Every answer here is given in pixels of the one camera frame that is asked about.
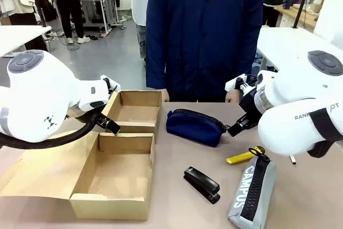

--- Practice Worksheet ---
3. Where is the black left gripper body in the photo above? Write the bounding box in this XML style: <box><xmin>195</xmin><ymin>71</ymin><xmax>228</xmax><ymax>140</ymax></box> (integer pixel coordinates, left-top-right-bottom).
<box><xmin>91</xmin><ymin>105</ymin><xmax>109</xmax><ymax>122</ymax></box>

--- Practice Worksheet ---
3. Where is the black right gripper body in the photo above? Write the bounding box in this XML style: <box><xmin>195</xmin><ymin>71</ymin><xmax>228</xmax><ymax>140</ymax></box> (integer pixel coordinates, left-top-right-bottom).
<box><xmin>238</xmin><ymin>89</ymin><xmax>265</xmax><ymax>130</ymax></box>

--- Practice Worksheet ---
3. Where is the grey CAMPUS pencil case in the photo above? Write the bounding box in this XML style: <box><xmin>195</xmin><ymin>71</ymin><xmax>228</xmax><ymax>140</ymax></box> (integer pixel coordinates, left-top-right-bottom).
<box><xmin>227</xmin><ymin>147</ymin><xmax>278</xmax><ymax>229</ymax></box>

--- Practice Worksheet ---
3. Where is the person's left forearm navy sleeve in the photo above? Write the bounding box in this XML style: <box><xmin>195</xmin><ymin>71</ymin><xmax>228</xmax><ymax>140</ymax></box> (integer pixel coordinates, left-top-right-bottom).
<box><xmin>235</xmin><ymin>25</ymin><xmax>264</xmax><ymax>79</ymax></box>

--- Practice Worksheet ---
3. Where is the person's right forearm navy sleeve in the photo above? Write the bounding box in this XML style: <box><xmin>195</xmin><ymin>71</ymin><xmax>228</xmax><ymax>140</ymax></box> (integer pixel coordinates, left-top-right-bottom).
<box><xmin>145</xmin><ymin>35</ymin><xmax>168</xmax><ymax>98</ymax></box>

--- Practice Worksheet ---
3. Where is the open brown cardboard box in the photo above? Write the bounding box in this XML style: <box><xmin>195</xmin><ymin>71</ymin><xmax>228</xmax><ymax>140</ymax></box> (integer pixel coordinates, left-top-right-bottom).
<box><xmin>0</xmin><ymin>89</ymin><xmax>163</xmax><ymax>220</ymax></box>

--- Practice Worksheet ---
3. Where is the person's left hand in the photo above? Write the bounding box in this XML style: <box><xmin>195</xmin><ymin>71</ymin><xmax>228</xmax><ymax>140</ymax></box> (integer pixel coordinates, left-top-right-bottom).
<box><xmin>225</xmin><ymin>90</ymin><xmax>241</xmax><ymax>104</ymax></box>

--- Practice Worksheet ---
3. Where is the yellow utility knife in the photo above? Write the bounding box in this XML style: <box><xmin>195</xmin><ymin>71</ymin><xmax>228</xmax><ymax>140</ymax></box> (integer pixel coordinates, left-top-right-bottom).
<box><xmin>226</xmin><ymin>146</ymin><xmax>266</xmax><ymax>165</ymax></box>

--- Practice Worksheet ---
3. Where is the navy blue pencil case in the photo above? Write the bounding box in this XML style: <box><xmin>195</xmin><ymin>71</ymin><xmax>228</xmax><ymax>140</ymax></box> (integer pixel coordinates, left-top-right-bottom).
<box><xmin>166</xmin><ymin>108</ymin><xmax>228</xmax><ymax>148</ymax></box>

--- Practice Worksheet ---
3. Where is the black stapler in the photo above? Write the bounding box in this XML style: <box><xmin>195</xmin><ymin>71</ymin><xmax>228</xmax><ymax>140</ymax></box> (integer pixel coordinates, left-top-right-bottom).
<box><xmin>183</xmin><ymin>166</ymin><xmax>221</xmax><ymax>205</ymax></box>

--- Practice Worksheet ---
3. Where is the white side table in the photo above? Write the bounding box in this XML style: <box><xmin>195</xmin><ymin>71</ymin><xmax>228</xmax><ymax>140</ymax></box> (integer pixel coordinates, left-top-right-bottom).
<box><xmin>256</xmin><ymin>26</ymin><xmax>343</xmax><ymax>76</ymax></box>
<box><xmin>0</xmin><ymin>25</ymin><xmax>52</xmax><ymax>58</ymax></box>

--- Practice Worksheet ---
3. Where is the person torso navy coat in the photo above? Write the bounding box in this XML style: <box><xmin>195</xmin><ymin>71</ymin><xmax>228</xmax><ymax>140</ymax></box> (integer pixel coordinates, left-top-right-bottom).
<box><xmin>145</xmin><ymin>0</ymin><xmax>265</xmax><ymax>103</ymax></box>

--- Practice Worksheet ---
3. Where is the grey metal workbench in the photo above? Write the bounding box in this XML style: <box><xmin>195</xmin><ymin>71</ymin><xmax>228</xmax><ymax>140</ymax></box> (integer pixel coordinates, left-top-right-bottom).
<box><xmin>79</xmin><ymin>0</ymin><xmax>122</xmax><ymax>37</ymax></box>

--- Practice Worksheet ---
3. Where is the wooden topped table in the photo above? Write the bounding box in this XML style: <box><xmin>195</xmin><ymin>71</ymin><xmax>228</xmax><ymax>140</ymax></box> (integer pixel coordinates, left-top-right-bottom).
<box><xmin>273</xmin><ymin>3</ymin><xmax>322</xmax><ymax>30</ymax></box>

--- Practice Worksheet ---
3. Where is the bystander in white coat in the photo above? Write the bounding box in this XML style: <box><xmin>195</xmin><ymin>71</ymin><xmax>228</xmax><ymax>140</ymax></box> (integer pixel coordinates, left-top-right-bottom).
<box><xmin>123</xmin><ymin>0</ymin><xmax>151</xmax><ymax>61</ymax></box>

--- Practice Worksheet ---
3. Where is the black tripod pole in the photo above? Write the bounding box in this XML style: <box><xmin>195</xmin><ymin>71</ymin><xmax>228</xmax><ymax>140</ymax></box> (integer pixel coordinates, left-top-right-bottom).
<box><xmin>292</xmin><ymin>0</ymin><xmax>315</xmax><ymax>29</ymax></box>

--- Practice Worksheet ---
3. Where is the white paper roll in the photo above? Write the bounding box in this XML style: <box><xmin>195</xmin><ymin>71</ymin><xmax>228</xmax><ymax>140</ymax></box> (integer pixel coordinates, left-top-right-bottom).
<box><xmin>312</xmin><ymin>0</ymin><xmax>325</xmax><ymax>13</ymax></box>

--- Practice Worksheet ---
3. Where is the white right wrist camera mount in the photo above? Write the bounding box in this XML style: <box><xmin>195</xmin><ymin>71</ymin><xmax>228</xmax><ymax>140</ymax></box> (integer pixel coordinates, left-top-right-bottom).
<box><xmin>224</xmin><ymin>74</ymin><xmax>258</xmax><ymax>93</ymax></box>

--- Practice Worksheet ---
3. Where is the black door handle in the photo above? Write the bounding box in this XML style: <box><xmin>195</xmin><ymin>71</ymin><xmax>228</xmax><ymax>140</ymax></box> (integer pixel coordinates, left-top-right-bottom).
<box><xmin>0</xmin><ymin>109</ymin><xmax>108</xmax><ymax>150</ymax></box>

